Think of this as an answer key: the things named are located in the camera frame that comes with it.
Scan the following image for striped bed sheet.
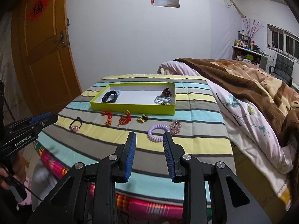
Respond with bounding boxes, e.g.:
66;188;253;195
37;74;235;205

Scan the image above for black wristband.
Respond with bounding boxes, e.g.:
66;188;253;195
101;90;118;103

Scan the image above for brown plush blanket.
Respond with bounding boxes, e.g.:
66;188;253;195
174;57;299;193

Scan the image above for purple blossom branches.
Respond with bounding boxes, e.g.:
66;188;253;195
243;18;264;41

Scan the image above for red knot ornament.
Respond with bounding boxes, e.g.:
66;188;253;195
101;110;112;126
117;110;132;126

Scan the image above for door lock handle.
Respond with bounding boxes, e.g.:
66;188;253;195
56;30;70;48

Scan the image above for red fu door sticker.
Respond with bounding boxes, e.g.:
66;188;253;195
27;0;52;22

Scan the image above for grey-blue hair tie with beads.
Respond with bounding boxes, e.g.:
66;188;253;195
153;94;173;105

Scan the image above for green shallow box lid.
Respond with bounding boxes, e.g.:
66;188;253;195
90;83;176;115

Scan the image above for black office chair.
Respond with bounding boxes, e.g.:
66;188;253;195
269;54;294;87

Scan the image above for pink beaded bracelet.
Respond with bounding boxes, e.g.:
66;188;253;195
169;119;182;136

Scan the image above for dark beaded hair clip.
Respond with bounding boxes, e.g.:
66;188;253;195
161;88;172;97

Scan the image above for barred window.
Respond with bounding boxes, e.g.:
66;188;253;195
267;24;299;62

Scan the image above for purple spiral hair tie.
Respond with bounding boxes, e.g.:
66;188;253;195
147;124;171;143

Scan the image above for black hair tie pink bead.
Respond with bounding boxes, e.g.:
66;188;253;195
69;117;83;133

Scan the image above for colourful plaid blanket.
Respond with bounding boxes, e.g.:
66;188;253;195
33;141;185;220

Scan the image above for orange wooden door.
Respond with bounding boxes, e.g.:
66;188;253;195
11;0;82;116

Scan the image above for person's left hand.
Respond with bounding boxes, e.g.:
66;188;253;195
1;153;26;191

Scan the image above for white air conditioner pipe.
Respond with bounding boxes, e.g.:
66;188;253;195
230;0;246;19

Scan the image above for cluttered shelf desk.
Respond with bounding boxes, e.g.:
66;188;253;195
232;31;268;71

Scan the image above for pink floral duvet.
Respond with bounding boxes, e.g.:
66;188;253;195
158;59;298;198

